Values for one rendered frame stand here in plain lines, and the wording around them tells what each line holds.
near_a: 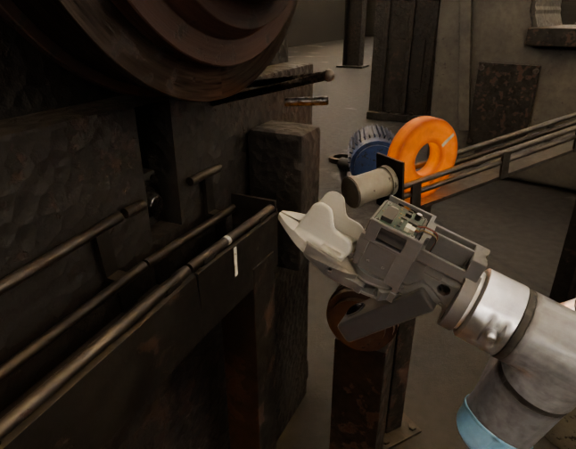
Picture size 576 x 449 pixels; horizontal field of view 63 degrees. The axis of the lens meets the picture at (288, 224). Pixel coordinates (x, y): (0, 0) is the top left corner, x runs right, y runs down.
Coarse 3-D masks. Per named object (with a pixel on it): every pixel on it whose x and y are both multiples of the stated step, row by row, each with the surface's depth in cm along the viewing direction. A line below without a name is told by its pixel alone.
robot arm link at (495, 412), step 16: (496, 368) 48; (480, 384) 50; (496, 384) 47; (464, 400) 52; (480, 400) 49; (496, 400) 47; (512, 400) 45; (464, 416) 51; (480, 416) 49; (496, 416) 47; (512, 416) 46; (528, 416) 45; (544, 416) 44; (560, 416) 44; (464, 432) 51; (480, 432) 49; (496, 432) 47; (512, 432) 46; (528, 432) 46; (544, 432) 46; (480, 448) 49; (496, 448) 48; (512, 448) 47; (528, 448) 48
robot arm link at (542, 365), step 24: (528, 312) 42; (552, 312) 42; (528, 336) 41; (552, 336) 41; (504, 360) 44; (528, 360) 42; (552, 360) 41; (528, 384) 43; (552, 384) 42; (552, 408) 43
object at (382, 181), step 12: (384, 168) 87; (348, 180) 84; (360, 180) 84; (372, 180) 84; (384, 180) 85; (396, 180) 86; (348, 192) 86; (360, 192) 83; (372, 192) 84; (384, 192) 86; (348, 204) 87; (360, 204) 84
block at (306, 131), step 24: (264, 144) 73; (288, 144) 71; (312, 144) 73; (264, 168) 74; (288, 168) 72; (312, 168) 75; (264, 192) 76; (288, 192) 74; (312, 192) 77; (288, 240) 77; (288, 264) 79
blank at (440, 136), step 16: (400, 128) 88; (416, 128) 85; (432, 128) 87; (448, 128) 89; (400, 144) 86; (416, 144) 87; (432, 144) 91; (448, 144) 91; (432, 160) 93; (448, 160) 93; (416, 176) 90; (432, 192) 94
